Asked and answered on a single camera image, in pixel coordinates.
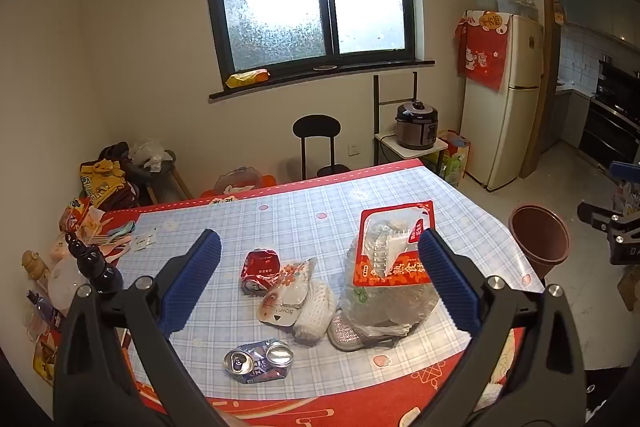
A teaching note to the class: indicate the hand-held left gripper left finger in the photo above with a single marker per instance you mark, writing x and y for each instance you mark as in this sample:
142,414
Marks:
192,287

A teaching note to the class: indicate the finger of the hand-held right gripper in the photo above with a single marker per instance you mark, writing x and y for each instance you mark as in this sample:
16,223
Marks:
625,171
595,214

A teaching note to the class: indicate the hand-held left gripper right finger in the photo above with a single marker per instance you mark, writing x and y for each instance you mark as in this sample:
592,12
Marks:
450,287

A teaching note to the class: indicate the red food package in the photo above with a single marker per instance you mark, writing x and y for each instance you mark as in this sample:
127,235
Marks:
395,274

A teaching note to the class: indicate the brown trash bin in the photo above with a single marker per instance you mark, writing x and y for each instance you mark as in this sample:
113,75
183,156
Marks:
540,239

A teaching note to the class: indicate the clear plastic bag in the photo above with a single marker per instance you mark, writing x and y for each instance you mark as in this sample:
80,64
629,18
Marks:
390,307
147,154

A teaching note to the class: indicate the crushed red can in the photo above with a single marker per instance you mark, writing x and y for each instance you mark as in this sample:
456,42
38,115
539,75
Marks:
260,269

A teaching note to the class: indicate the white card blister packaging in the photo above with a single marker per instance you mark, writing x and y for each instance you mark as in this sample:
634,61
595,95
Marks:
282,302

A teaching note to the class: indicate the crushed blue can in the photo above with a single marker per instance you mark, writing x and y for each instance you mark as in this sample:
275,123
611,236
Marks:
255,364

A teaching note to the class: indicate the silver glitter item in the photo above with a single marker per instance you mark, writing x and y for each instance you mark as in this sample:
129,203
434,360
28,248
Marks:
345,334

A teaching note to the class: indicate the cardboard box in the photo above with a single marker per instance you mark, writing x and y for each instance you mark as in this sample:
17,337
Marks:
631,287

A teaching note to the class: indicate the black built-in oven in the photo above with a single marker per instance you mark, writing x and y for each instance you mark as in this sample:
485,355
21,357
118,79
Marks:
612,122

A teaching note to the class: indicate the white paper sachets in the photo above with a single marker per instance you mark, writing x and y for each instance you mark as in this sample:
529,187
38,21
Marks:
145,241

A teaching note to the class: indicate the pastel plastic spoons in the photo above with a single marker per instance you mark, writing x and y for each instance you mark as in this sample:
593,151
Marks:
117,237

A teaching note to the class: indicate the black gourd-shaped bottle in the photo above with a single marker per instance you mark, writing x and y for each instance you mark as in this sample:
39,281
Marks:
97,269

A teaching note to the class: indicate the wooden stool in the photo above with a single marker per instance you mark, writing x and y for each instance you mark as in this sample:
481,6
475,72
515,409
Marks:
175,177

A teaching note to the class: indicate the cream refrigerator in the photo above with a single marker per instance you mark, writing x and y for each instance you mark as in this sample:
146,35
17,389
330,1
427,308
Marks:
510,122

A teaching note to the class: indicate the white lidded container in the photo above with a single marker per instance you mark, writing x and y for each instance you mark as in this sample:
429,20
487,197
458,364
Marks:
65,282

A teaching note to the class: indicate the colourful shopping bag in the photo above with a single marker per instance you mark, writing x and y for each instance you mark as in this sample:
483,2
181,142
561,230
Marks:
456,159

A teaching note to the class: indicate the blue plaid table mat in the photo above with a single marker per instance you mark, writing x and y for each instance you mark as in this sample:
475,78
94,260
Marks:
310,227

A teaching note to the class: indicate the yellow clothing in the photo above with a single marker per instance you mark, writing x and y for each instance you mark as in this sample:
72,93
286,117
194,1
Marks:
105,182

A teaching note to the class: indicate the red snack packet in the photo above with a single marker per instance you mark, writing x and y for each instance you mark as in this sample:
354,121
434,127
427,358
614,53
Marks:
75,214

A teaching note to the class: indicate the crumpled clear plastic bag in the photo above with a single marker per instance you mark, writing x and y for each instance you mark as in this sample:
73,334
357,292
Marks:
147,154

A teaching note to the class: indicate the small dark bottle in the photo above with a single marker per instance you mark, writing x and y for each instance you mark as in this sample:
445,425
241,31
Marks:
45,309

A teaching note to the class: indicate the white small shelf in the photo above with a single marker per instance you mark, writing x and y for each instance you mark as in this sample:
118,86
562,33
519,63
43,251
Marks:
395,144

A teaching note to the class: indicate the beige water bottle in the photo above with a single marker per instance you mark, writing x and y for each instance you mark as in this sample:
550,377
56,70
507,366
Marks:
34,267

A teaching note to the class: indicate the orange packet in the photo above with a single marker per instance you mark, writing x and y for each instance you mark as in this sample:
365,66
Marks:
45,357

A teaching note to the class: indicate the rice cooker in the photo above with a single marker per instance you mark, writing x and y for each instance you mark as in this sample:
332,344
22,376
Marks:
416,127

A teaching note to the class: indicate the red printed cloth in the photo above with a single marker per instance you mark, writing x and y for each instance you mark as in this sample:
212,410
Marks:
482,52

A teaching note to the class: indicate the black metal rack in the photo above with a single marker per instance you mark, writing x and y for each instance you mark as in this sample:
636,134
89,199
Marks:
376,107

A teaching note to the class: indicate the black round stool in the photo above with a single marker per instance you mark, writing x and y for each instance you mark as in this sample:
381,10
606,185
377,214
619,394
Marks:
316,126

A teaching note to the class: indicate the yellow packet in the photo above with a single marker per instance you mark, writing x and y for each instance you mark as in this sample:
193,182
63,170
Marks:
247,78

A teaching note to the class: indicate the dark window sill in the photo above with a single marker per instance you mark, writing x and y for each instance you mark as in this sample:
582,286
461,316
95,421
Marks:
350,72

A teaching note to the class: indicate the small flat dish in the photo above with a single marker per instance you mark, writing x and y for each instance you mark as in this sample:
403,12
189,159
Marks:
325,68

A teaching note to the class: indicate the wooden door frame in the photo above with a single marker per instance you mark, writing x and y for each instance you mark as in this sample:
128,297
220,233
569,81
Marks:
542,32

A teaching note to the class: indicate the wall socket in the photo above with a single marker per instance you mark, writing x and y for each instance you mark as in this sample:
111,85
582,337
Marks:
352,150

